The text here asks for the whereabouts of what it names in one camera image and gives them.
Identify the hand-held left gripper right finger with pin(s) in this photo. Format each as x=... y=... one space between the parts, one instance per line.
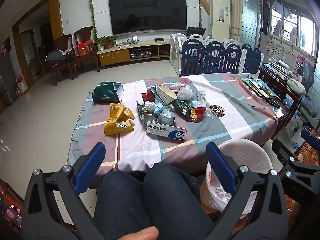
x=220 y=167

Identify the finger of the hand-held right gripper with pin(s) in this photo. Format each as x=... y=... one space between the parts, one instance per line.
x=283 y=153
x=310 y=137

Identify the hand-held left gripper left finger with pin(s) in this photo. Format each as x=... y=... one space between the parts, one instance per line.
x=91 y=165

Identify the white mesh trash bin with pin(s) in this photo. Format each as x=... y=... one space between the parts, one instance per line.
x=250 y=152

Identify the yellow printed packet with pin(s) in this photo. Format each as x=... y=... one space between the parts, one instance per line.
x=117 y=128

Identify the red and yellow snack bag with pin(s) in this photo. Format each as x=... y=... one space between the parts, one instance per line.
x=197 y=113

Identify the yellow carton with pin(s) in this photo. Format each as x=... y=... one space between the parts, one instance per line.
x=120 y=111

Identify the white and blue carton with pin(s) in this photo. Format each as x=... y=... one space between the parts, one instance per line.
x=165 y=131

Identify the dark green snack bag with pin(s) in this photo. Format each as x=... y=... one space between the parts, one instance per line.
x=182 y=108

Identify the blue and white wrapper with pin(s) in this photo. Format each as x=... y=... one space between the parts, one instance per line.
x=200 y=99

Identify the green and white snack bag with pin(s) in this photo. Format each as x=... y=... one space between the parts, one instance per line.
x=143 y=113

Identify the grey foil bag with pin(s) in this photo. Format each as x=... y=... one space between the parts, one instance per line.
x=166 y=117

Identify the white plastic bag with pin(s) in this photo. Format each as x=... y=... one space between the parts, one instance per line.
x=185 y=93

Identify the white tissue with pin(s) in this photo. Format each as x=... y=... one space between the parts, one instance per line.
x=150 y=105

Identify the white paper bowl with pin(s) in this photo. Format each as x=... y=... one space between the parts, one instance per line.
x=165 y=95

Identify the pink plastic bag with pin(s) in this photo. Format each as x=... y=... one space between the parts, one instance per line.
x=185 y=82

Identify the person's left hand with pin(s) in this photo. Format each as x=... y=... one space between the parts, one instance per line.
x=142 y=233

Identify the blue printed bag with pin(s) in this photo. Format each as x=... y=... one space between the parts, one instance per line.
x=309 y=107

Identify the plaid tablecloth table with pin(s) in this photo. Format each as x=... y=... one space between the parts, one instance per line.
x=220 y=130

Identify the person's left leg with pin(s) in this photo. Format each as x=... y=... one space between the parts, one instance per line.
x=120 y=205

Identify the person's leg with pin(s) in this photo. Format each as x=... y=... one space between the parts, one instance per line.
x=120 y=205
x=175 y=200

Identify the grey green cushion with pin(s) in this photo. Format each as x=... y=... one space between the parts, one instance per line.
x=296 y=87

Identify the person's right leg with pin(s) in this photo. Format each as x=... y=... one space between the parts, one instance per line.
x=175 y=200

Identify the dark wooden side table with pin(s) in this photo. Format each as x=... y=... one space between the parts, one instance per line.
x=281 y=87

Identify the blue child backpack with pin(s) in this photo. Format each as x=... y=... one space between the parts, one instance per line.
x=308 y=71

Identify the dark green gift bag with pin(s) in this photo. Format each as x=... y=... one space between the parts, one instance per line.
x=106 y=92

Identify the stack of books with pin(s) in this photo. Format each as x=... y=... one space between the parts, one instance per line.
x=278 y=67

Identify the barred window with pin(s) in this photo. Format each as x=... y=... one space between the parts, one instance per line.
x=306 y=35

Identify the red and white bag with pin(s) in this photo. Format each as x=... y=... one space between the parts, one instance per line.
x=22 y=86

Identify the blue and white playpen fence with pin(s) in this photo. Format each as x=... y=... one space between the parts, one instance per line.
x=215 y=57

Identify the wooden television cabinet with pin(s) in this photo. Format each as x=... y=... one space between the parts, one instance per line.
x=112 y=55

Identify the dark clothes bundle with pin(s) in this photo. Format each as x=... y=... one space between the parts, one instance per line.
x=57 y=55

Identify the red gift box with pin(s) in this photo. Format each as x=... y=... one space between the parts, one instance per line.
x=85 y=48

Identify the grey refrigerator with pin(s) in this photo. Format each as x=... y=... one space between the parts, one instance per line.
x=7 y=80

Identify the potted plant in white pot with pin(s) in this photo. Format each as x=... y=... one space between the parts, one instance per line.
x=100 y=45

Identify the black audio receiver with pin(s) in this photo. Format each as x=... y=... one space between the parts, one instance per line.
x=141 y=54

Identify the potted plant in red pot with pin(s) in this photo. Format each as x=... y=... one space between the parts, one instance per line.
x=109 y=43

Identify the white router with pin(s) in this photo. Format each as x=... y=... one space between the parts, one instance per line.
x=123 y=43

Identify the small desk clock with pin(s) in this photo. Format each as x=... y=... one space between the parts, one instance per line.
x=135 y=40

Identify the hanging clothes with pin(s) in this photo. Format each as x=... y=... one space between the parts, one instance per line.
x=278 y=7

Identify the black monitor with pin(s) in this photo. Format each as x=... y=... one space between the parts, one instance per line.
x=195 y=31

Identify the black set-top box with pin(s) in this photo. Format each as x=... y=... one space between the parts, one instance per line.
x=159 y=40

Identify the beige curtain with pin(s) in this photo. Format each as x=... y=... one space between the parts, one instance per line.
x=235 y=10

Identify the green ivy vine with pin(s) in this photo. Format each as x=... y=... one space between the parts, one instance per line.
x=93 y=10
x=200 y=5

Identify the white standing air conditioner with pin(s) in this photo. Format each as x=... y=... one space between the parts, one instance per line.
x=216 y=10

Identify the pink wall poster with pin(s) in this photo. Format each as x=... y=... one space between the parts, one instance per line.
x=300 y=63

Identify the yellow wall chart poster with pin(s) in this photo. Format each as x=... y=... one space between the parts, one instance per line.
x=290 y=60

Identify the white wall chart poster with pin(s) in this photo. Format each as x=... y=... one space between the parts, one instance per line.
x=270 y=48
x=279 y=53

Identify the diagonal wooden wall shelf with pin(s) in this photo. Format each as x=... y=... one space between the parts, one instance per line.
x=205 y=6

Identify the black wall television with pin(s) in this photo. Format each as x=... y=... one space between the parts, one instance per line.
x=147 y=12

